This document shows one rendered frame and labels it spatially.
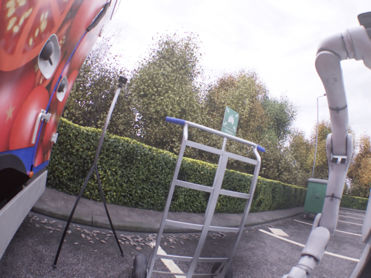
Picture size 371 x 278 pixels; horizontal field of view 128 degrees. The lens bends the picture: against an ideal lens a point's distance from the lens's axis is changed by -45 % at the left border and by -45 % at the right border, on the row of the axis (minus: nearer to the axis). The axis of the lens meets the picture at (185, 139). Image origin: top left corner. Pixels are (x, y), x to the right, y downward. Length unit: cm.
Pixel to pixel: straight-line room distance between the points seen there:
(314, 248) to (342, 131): 37
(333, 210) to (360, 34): 52
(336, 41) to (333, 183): 44
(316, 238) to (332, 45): 55
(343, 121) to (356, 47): 25
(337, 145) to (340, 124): 7
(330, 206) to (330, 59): 44
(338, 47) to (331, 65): 6
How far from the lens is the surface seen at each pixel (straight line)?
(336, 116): 63
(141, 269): 121
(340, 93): 61
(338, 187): 63
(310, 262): 55
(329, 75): 57
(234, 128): 329
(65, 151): 243
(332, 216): 61
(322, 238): 57
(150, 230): 219
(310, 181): 611
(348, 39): 57
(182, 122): 104
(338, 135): 64
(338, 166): 64
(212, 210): 105
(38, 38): 73
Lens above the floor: 96
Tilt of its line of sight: 9 degrees up
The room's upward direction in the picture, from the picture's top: 15 degrees clockwise
